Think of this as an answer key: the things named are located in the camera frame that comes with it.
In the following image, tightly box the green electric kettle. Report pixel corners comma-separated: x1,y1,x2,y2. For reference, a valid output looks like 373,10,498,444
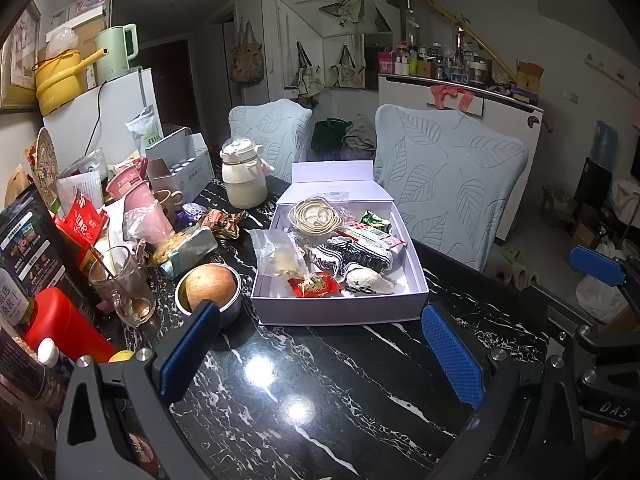
96,23,139,84

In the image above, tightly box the black white gingham scrunchie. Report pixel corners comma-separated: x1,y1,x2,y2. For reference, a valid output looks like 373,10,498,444
306,235,394,276

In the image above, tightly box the red plastic container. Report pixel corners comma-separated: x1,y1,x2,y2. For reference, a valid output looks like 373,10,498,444
24,287,117,363

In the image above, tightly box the open lavender gift box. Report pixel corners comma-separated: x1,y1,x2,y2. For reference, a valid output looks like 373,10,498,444
250,162,428,326

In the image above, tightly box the silver snack bag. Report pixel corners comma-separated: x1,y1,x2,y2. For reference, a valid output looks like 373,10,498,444
152,226,218,278

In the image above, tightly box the red white packet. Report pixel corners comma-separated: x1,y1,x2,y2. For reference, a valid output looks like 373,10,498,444
336,221,406,254

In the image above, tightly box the green paper packet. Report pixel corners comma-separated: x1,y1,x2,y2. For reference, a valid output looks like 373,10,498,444
360,211,392,234

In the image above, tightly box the clear zip bag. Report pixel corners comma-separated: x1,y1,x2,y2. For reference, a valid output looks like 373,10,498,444
248,229,308,278

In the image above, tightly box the metal bowl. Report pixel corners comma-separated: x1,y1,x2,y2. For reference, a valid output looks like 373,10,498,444
175,263,242,327

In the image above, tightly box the yellow enamel pot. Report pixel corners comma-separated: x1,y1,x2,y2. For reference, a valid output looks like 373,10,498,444
34,48,108,116

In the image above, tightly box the dark green bag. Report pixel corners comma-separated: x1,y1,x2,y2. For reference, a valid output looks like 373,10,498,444
311,118,352,160

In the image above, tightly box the pink bow ribbon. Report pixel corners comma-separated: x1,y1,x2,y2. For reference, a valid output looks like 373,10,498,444
430,84,474,113

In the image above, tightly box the white owl plush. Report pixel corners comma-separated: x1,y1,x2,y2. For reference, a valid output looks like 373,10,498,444
343,262,395,295

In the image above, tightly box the pink cup stack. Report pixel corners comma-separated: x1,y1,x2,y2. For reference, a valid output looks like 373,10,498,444
106,166,174,246

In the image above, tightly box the cream thermos jug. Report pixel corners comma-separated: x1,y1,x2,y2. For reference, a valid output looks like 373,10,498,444
220,138,274,209

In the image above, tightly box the brown ceramic mug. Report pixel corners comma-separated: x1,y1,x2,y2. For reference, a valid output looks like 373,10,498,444
154,190,183,223

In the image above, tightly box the red foil bag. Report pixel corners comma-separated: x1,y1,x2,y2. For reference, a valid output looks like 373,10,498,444
54,190,108,248

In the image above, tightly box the brown hanging bag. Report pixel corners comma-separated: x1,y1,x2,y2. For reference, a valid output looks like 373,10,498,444
231,20,264,86

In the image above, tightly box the glass mug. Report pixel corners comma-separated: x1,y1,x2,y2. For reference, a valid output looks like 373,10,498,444
88,245,156,328

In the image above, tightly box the bagged white rope coil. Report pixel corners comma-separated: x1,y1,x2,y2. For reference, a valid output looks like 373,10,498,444
286,194,346,235

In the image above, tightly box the white cardboard bottle box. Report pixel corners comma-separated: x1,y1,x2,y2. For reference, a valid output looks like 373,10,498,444
145,127,214,203

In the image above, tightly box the colourful candy wrapper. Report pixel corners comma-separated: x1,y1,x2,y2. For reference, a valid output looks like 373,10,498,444
198,209,247,240

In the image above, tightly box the yellow lemon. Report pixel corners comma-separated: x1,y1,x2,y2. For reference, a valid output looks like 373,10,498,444
108,350,134,363

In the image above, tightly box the round bread in bowl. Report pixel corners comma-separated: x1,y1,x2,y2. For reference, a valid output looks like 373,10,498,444
183,263,236,310

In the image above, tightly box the red snack packet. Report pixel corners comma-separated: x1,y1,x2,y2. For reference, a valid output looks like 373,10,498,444
288,271,341,298

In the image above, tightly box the cardboard box on counter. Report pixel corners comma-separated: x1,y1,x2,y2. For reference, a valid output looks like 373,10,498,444
511,62,544,105

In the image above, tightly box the framed picture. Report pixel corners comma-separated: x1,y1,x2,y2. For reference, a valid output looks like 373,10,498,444
1,0,41,110

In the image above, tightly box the white mini fridge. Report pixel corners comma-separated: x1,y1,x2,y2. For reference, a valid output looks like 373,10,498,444
43,68,157,170

